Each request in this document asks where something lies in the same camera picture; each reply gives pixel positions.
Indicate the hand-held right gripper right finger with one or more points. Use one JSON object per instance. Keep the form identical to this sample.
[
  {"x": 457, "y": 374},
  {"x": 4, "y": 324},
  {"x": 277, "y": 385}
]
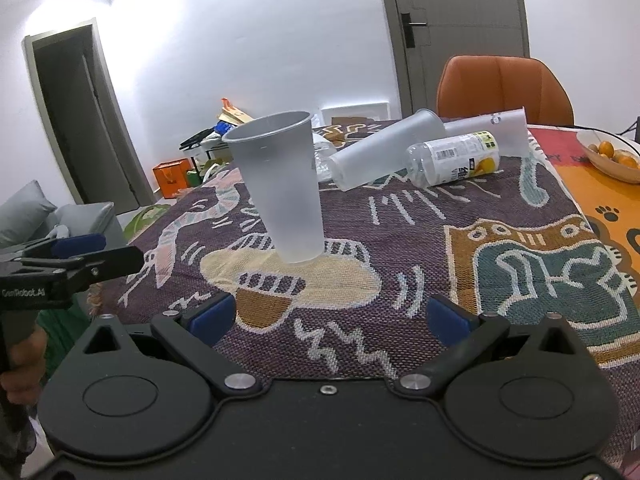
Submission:
[{"x": 447, "y": 316}]

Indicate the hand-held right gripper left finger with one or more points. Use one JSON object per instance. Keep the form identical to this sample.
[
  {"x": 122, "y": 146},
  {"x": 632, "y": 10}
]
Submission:
[{"x": 214, "y": 316}]

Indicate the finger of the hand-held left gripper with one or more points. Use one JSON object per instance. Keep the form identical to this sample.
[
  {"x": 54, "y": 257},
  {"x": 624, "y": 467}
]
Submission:
[
  {"x": 112, "y": 262},
  {"x": 77, "y": 246}
]

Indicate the frosted plastic cup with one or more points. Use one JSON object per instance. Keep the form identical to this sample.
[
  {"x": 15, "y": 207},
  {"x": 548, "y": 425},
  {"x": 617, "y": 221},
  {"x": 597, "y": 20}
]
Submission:
[
  {"x": 380, "y": 152},
  {"x": 280, "y": 185}
]

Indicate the frosted cup with small print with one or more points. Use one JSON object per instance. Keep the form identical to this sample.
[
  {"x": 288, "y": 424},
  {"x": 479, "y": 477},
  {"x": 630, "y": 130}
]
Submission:
[{"x": 500, "y": 130}]

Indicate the person's left hand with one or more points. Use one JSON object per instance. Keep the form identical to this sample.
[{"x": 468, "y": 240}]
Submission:
[{"x": 27, "y": 375}]

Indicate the green cloth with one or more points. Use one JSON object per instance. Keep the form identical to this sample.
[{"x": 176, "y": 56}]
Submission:
[{"x": 147, "y": 220}]

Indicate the grey sofa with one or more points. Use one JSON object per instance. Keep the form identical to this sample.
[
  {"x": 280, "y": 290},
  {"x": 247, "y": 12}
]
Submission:
[{"x": 30, "y": 215}]

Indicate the printed woven blanket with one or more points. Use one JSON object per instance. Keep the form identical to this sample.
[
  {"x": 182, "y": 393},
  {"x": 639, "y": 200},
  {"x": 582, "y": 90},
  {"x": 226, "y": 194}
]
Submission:
[{"x": 425, "y": 240}]

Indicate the orange box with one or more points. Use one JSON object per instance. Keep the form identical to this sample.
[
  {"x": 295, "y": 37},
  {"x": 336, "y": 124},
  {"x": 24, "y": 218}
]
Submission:
[{"x": 172, "y": 180}]

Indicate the clear bottle with yellow label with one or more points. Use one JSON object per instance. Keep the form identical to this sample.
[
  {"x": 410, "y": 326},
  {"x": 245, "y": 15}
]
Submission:
[{"x": 450, "y": 157}]

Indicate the cluttered side table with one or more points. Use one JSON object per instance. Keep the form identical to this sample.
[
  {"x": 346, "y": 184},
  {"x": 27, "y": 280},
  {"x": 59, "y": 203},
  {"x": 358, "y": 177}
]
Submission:
[{"x": 215, "y": 135}]

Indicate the orange paw print mat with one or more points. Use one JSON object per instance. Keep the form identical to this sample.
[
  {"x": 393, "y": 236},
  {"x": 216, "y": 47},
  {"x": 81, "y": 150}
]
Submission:
[{"x": 575, "y": 180}]

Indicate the crumpled clear plastic bottle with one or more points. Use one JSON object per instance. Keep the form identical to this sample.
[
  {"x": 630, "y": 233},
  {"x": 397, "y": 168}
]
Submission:
[{"x": 322, "y": 157}]

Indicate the white bowl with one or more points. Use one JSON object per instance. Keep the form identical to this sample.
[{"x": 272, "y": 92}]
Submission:
[{"x": 607, "y": 167}]

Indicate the orange leather chair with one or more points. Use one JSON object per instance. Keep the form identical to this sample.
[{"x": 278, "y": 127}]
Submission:
[{"x": 500, "y": 87}]

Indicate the grey door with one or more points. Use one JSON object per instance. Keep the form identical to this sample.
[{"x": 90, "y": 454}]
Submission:
[{"x": 465, "y": 5}]

